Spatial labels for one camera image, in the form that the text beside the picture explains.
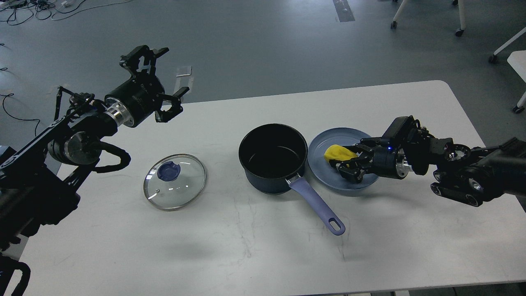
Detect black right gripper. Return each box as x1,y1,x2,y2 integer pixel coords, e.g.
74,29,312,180
329,137,409,184

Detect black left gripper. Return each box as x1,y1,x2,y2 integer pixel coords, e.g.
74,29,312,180
104,45,190,127

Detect yellow potato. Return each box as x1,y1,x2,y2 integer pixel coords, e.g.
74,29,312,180
323,144,359,162

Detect glass lid purple knob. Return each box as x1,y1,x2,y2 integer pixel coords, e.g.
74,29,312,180
143,154,208,211

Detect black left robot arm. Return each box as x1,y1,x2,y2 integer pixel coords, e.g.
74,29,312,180
0,45,189,296

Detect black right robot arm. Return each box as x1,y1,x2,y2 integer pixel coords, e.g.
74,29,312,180
324,116,526,207

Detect blue round plate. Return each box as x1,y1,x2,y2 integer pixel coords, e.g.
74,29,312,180
308,127,379,196

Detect white floor tape marks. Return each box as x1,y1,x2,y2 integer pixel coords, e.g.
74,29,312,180
173,66,195,94

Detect grey floor tape strip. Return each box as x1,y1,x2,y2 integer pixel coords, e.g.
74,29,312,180
332,0,355,23

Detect white chair legs with casters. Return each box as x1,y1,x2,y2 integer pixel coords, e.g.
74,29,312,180
390,0,467,37

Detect white table leg right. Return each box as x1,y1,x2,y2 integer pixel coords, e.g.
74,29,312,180
488,28,526,114

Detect dark blue saucepan purple handle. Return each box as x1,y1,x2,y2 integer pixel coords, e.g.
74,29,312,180
238,123,346,236

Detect black floor cable left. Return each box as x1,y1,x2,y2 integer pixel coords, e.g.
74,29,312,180
0,93,42,136

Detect tangled floor cables top left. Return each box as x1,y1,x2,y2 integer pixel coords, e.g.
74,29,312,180
0,0,134,26

